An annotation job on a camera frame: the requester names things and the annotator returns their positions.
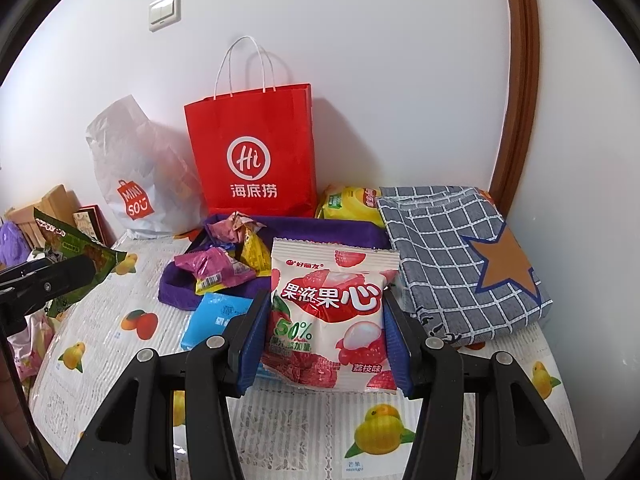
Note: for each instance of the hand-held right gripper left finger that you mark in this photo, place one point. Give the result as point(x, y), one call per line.
point(252, 340)

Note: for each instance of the brown patterned book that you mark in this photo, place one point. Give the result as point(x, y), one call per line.
point(90, 225)

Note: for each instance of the purple towel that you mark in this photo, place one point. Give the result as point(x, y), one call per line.
point(175, 290)

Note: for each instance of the pink plastic bag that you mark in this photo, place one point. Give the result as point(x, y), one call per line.
point(30, 342)

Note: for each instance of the white plastic shopping bag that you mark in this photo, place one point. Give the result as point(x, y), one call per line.
point(135, 170)

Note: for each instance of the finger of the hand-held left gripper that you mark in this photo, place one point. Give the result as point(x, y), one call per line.
point(55, 280)

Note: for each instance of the red paper bag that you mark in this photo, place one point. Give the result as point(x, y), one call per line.
point(250, 150)

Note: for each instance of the white wall switch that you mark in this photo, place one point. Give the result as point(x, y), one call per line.
point(165, 11)

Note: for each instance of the blue tissue pack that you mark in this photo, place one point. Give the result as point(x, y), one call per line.
point(215, 320)

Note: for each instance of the green snack packet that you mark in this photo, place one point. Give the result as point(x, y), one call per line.
point(85, 245)

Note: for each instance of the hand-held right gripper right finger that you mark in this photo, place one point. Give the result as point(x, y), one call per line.
point(395, 345)

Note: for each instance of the brown wooden door frame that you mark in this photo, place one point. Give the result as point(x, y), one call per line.
point(517, 85)

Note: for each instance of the fruit print tablecloth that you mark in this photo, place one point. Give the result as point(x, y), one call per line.
point(310, 435)

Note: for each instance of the yellow snack bag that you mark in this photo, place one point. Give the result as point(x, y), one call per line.
point(350, 205)

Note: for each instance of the wooden headboard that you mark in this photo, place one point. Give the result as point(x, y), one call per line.
point(45, 215)

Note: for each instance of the grey checked star cloth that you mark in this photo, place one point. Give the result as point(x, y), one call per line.
point(440, 260)

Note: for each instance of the yellow snack packet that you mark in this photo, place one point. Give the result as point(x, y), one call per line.
point(255, 252)

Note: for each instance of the purple snack packet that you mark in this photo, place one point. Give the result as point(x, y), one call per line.
point(215, 265)

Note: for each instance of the lychee gummy packet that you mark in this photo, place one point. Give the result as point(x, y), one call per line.
point(325, 310)

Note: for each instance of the purple cloth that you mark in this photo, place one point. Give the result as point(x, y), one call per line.
point(10, 250)

